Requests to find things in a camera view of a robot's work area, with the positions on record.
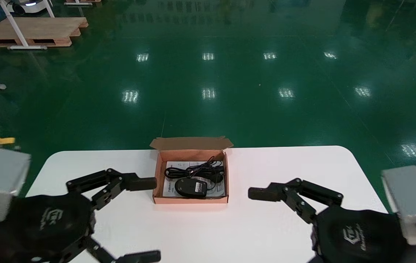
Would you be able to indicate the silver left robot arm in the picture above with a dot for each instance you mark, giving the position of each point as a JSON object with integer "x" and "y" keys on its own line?
{"x": 0, "y": 182}

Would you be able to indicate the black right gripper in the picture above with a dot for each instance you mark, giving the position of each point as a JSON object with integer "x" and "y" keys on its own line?
{"x": 357, "y": 237}

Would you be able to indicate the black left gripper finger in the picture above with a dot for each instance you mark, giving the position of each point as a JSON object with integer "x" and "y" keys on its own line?
{"x": 138, "y": 182}

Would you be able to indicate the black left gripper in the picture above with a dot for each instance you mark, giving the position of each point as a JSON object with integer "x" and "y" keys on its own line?
{"x": 40, "y": 230}

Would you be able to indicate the brown cardboard storage box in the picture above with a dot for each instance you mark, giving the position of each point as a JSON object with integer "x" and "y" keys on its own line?
{"x": 189, "y": 199}

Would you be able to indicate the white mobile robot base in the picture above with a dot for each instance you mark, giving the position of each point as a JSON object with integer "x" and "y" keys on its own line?
{"x": 29, "y": 6}

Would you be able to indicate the white printed instruction sheet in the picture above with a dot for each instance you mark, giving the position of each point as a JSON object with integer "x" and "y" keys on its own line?
{"x": 178, "y": 165}

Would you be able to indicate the large wooden pallet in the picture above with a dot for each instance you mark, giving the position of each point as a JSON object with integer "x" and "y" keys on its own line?
{"x": 43, "y": 29}

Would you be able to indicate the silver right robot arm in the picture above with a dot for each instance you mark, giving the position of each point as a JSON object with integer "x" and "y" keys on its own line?
{"x": 412, "y": 197}

